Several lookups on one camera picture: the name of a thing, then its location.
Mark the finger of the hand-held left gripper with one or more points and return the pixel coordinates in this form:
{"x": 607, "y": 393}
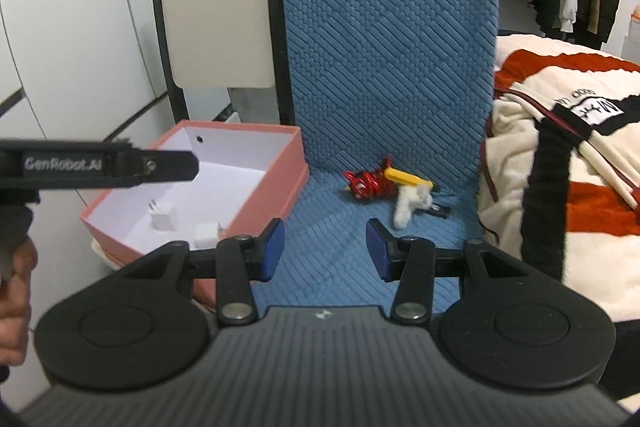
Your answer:
{"x": 172, "y": 167}

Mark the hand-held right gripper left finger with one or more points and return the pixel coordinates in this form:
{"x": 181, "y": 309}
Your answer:
{"x": 273, "y": 252}

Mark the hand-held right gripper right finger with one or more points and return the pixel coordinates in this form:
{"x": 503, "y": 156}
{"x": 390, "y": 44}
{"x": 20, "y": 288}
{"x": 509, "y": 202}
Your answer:
{"x": 379, "y": 252}

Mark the white box with orange rim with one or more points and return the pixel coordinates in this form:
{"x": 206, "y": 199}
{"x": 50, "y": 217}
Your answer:
{"x": 225, "y": 177}

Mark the red black toy figure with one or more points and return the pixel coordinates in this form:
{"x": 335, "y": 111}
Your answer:
{"x": 370, "y": 184}

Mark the black USB stick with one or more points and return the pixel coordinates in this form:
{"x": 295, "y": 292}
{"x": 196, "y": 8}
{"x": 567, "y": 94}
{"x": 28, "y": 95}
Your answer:
{"x": 438, "y": 208}

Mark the person's left hand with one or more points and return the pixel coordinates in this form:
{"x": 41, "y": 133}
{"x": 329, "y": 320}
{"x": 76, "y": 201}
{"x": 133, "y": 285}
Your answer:
{"x": 17, "y": 307}

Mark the white charger plug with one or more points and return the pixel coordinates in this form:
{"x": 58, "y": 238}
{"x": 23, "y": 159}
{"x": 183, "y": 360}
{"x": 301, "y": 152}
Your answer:
{"x": 161, "y": 215}
{"x": 207, "y": 235}

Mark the white fluffy toy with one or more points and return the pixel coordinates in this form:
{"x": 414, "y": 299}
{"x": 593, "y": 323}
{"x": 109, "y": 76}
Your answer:
{"x": 407, "y": 204}

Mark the yellow plastic stick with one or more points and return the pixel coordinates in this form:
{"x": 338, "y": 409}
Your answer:
{"x": 407, "y": 177}

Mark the white wardrobe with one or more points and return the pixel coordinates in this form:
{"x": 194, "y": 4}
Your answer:
{"x": 65, "y": 17}

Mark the beige folding chair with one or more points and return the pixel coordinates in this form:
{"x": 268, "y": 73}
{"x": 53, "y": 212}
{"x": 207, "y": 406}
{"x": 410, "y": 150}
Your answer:
{"x": 220, "y": 22}

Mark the blue textured chair cushion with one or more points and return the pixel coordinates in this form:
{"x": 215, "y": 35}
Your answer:
{"x": 385, "y": 57}

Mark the white and black garment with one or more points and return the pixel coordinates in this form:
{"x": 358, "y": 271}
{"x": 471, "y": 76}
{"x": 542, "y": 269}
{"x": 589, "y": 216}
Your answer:
{"x": 565, "y": 167}

